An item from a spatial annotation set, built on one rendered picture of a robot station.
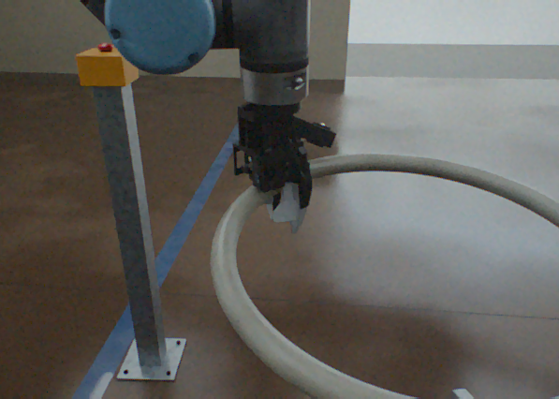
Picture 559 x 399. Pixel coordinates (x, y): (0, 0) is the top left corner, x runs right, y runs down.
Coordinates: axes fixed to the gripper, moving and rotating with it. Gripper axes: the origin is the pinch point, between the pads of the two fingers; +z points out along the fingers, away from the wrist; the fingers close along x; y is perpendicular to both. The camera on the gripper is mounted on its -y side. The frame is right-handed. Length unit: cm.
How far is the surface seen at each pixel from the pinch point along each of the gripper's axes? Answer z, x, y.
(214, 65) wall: 120, -481, -289
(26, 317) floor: 98, -128, 30
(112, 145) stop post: 13, -75, -1
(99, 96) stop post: -1, -77, 0
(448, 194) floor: 109, -85, -206
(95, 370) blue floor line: 96, -82, 19
